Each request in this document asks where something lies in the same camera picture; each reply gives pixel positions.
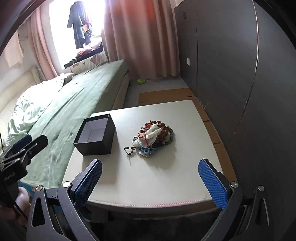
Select blue-green bead bracelet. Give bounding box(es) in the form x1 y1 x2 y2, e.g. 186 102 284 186
132 126 175 147

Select flat brown cardboard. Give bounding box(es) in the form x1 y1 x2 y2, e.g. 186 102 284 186
138 88 237 184

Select person's left hand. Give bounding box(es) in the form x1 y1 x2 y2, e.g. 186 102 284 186
0 186 31 229

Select small dark bead bracelet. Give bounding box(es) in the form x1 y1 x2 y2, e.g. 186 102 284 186
124 145 137 156

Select green bed blanket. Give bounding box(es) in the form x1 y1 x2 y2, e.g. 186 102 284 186
23 60 129 189

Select pale green quilt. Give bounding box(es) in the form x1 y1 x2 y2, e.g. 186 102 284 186
7 73 75 135

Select pink curtain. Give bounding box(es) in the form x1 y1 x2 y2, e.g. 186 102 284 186
101 0 181 79
27 9 59 79

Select hanging dark clothes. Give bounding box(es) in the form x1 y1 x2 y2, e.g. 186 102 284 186
67 1 93 49

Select grey wardrobe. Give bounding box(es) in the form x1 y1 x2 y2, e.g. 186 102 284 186
173 0 296 241

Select clothes on windowsill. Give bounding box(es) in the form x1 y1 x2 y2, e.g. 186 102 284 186
64 43 104 68

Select hanging white garment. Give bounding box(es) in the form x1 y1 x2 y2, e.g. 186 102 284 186
3 34 24 68

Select blue plastic ring trinket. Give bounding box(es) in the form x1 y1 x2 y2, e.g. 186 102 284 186
139 146 158 155

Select brown seed bead bracelet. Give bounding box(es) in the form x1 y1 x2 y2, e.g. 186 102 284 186
141 120 172 144

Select floral pillow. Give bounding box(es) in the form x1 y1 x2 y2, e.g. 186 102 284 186
70 52 109 75

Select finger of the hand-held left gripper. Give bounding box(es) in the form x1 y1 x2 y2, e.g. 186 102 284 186
16 135 49 164
3 134 33 155

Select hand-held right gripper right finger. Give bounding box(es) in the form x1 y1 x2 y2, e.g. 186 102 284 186
198 159 278 241

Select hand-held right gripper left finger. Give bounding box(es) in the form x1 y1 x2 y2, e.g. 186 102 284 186
26 159 103 241

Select black square gift box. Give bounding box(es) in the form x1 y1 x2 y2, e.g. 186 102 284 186
73 113 116 156

